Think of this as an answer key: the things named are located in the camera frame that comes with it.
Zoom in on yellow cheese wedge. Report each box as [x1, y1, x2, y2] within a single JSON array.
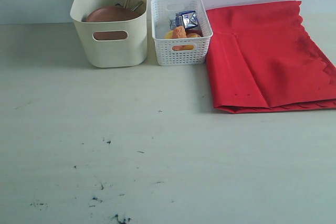
[[181, 45, 194, 50]]

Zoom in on yellow lemon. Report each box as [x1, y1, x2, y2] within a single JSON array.
[[164, 30, 173, 39]]

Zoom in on fried chicken nugget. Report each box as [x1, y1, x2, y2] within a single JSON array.
[[172, 26, 187, 51]]

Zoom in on red sausage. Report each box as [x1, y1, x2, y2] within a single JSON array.
[[186, 29, 203, 37]]

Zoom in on blue white milk carton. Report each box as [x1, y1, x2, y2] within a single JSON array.
[[170, 10, 198, 30]]

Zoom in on metal butter knife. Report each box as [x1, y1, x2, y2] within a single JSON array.
[[130, 1, 144, 12]]

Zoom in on red scalloped tablecloth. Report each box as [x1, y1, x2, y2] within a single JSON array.
[[206, 0, 335, 114]]

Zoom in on brown round plate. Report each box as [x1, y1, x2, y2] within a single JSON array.
[[86, 6, 140, 41]]

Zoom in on white perforated plastic basket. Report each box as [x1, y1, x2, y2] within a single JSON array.
[[151, 0, 213, 66]]

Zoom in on cream plastic storage bin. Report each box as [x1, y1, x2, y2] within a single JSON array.
[[70, 0, 148, 68]]

